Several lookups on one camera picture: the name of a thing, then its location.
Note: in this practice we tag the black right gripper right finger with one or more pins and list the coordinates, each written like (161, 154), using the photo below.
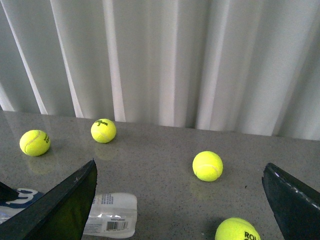
(295, 205)

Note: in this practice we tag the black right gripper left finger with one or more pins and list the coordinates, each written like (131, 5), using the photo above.
(60, 214)

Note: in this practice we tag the clear Wilson tennis can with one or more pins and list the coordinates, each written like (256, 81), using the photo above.
(112, 215)

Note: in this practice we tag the Roland Garros tennis ball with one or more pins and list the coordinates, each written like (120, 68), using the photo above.
(236, 228)

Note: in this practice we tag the middle yellow tennis ball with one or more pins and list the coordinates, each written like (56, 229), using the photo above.
(35, 143)

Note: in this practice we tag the yellow tennis ball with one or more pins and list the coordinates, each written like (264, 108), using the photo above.
(207, 166)
(35, 143)

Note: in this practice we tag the far Wilson tennis ball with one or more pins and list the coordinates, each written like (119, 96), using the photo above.
(103, 130)

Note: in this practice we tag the right yellow tennis ball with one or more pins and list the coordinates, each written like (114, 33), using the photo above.
(207, 166)

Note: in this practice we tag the white pleated curtain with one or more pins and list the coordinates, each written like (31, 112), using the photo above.
(248, 66)

